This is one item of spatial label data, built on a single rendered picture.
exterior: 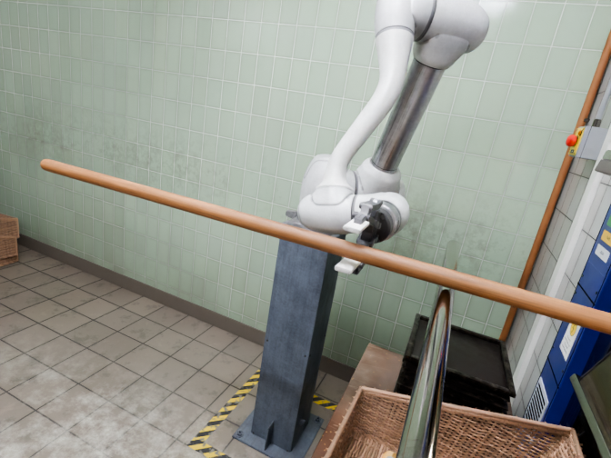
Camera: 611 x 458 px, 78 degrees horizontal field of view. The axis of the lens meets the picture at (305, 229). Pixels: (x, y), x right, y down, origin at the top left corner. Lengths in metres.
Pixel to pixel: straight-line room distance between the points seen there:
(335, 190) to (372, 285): 1.11
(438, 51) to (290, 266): 0.86
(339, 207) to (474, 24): 0.61
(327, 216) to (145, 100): 1.84
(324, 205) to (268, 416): 1.12
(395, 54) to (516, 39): 0.87
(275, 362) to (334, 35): 1.50
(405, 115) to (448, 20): 0.29
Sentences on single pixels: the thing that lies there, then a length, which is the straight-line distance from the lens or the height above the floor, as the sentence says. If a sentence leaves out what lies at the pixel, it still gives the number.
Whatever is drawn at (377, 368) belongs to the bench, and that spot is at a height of 0.58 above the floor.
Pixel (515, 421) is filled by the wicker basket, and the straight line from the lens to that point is 1.08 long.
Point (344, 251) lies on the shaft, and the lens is 0.66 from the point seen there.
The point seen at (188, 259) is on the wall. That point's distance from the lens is 2.55.
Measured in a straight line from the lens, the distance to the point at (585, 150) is 1.52.
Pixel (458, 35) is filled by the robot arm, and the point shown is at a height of 1.67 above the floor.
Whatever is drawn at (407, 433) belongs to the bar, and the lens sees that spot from 0.37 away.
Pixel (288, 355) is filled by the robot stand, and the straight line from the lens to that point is 1.61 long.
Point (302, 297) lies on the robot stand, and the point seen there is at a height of 0.74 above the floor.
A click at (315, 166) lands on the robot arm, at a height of 1.23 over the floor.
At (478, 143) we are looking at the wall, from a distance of 1.84.
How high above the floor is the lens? 1.41
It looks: 17 degrees down
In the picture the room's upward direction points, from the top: 10 degrees clockwise
